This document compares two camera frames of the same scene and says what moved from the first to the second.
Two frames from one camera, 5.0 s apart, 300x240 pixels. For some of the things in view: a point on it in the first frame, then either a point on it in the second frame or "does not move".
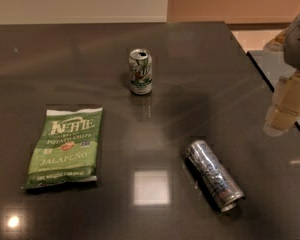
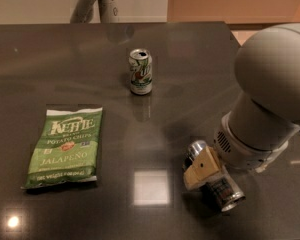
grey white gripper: [298, 47] → [235, 152]
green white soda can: [140, 64] does not move
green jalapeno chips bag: [64, 149] does not move
